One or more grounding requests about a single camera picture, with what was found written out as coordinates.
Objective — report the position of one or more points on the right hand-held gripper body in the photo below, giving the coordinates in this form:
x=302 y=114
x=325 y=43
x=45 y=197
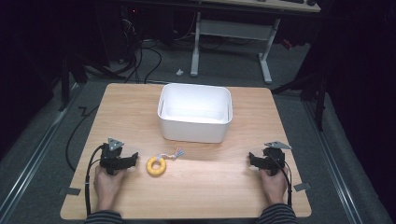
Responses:
x=274 y=157

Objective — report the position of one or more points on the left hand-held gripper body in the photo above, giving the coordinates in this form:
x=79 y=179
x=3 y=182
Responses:
x=110 y=155

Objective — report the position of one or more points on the white plastic box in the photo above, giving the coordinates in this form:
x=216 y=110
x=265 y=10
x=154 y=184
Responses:
x=193 y=132

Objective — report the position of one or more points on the person's right hand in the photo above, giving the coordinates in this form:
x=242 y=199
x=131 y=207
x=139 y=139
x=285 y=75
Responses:
x=274 y=188

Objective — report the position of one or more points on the person's left hand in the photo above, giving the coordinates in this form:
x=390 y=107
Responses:
x=107 y=188

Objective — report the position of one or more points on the grey tape piece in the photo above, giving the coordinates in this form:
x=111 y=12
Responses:
x=70 y=191
x=302 y=186

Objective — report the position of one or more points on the black metal stand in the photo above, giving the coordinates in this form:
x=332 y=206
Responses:
x=320 y=102
x=64 y=84

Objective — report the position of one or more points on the small white scrap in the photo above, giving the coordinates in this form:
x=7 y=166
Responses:
x=179 y=72

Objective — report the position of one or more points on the small red object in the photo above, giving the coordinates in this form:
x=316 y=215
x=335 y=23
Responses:
x=287 y=44

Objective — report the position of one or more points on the dark computer tower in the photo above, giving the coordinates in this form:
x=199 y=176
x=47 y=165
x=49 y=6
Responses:
x=127 y=28

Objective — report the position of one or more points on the white-legged desk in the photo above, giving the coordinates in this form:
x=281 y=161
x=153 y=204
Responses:
x=232 y=29

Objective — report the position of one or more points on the metal floor rail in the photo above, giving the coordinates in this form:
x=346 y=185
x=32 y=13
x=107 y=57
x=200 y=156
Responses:
x=37 y=146
x=330 y=155

